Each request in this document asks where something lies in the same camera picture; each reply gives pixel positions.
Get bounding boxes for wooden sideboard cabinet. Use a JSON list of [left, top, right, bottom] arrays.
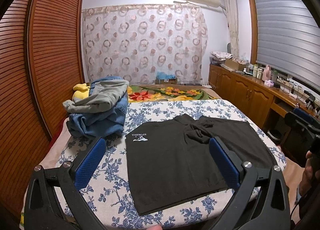
[[208, 63, 318, 130]]

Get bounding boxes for colourful floral blanket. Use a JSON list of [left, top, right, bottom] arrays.
[[127, 85, 221, 103]]

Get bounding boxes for cardboard box with blue cloth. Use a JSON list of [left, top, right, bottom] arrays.
[[155, 72, 177, 85]]

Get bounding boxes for blue denim jeans stack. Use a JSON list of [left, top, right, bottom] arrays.
[[66, 76, 129, 139]]

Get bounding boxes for black pants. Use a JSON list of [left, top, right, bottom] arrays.
[[125, 114, 276, 215]]

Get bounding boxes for blue floral white bedsheet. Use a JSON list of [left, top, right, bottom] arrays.
[[55, 98, 287, 230]]

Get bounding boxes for grey folded garment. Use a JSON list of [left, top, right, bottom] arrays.
[[62, 79, 129, 113]]

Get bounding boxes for pink circle patterned curtain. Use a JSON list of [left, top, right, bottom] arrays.
[[82, 4, 208, 84]]

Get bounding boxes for brown louvered wardrobe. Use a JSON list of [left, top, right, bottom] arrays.
[[1, 0, 84, 220]]

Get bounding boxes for pink bottle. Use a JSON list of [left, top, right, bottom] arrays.
[[262, 65, 271, 81]]

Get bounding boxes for yellow plush toy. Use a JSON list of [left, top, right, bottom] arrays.
[[72, 83, 91, 102]]

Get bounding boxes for beige side curtain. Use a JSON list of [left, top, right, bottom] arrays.
[[224, 0, 239, 59]]

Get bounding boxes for grey window blind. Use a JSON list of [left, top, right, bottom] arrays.
[[254, 0, 319, 90]]

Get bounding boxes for person's right hand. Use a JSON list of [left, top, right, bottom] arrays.
[[298, 151, 319, 196]]

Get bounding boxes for folded floral cloth pile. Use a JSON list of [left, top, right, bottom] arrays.
[[210, 52, 233, 64]]

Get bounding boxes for cardboard box on cabinet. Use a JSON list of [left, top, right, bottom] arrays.
[[225, 59, 247, 71]]

